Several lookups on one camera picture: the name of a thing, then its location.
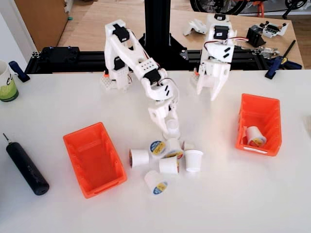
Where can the white gripper fixed finger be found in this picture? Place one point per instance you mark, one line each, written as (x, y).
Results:
(160, 126)
(217, 87)

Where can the white gripper moving finger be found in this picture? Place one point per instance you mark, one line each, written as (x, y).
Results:
(202, 83)
(175, 119)

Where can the blue lid coffee pod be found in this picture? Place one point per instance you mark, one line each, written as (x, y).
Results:
(153, 179)
(157, 148)

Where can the red lid coffee pod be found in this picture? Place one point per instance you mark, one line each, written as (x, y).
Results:
(252, 133)
(139, 157)

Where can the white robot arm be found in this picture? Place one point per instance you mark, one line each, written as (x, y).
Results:
(216, 52)
(126, 53)

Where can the clear bag of screws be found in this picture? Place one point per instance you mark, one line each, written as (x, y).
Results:
(236, 42)

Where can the white printed robot part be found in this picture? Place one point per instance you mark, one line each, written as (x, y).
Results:
(193, 26)

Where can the black printed part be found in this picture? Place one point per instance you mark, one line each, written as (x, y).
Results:
(253, 37)

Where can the orange bin with white label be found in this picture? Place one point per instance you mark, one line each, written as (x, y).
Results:
(262, 114)

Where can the small clear parts bag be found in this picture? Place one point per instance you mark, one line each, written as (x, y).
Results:
(267, 52)

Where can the blue bar clamp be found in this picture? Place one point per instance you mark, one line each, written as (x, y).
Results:
(273, 66)

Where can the white part with circuit board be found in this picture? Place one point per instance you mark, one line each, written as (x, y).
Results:
(279, 31)

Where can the orange plastic storage bin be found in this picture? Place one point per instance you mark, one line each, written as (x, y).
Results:
(85, 150)

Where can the wooden table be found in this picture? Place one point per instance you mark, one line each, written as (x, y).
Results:
(80, 36)

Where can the black electric screwdriver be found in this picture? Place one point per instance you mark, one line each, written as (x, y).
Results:
(26, 167)

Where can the wooden cabinet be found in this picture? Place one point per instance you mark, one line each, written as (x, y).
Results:
(41, 21)

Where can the white and green mug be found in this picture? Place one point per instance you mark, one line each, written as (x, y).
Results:
(8, 92)

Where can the orange stand post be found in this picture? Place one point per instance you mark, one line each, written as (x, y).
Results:
(261, 8)

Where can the black aluminium frame post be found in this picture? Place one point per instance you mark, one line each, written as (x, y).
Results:
(157, 19)

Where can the black aluminium frame rail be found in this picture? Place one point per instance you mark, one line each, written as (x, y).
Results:
(82, 60)

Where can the black box on frame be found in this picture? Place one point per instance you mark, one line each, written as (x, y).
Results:
(59, 57)

